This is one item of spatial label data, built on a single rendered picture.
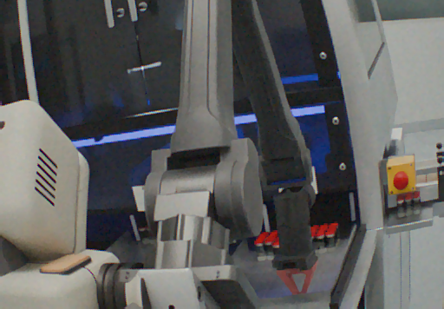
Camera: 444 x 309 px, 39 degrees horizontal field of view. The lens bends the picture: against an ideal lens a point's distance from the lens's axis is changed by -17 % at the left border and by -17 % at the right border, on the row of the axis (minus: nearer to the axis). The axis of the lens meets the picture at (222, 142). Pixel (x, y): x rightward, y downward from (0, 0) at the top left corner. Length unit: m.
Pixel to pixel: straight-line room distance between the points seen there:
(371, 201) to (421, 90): 4.64
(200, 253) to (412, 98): 5.57
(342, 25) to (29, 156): 0.95
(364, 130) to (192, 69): 0.77
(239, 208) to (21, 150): 0.23
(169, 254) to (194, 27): 0.28
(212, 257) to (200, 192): 0.08
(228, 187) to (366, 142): 0.83
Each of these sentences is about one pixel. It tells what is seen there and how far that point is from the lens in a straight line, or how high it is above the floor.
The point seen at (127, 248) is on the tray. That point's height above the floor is 0.88.
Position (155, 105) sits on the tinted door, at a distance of 1.60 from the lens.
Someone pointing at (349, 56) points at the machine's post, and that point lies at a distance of 1.45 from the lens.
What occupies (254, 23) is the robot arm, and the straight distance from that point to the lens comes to 0.99.
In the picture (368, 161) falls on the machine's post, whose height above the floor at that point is 1.04.
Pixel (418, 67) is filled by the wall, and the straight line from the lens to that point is 6.09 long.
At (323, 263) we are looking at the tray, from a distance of 1.42.
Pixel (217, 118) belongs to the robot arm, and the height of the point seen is 1.31.
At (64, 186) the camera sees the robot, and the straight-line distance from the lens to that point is 0.68.
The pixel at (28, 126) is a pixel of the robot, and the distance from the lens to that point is 0.64.
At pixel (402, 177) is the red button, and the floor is 1.01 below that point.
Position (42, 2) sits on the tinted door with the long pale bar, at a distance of 1.72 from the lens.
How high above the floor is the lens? 1.43
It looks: 11 degrees down
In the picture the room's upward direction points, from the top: 11 degrees counter-clockwise
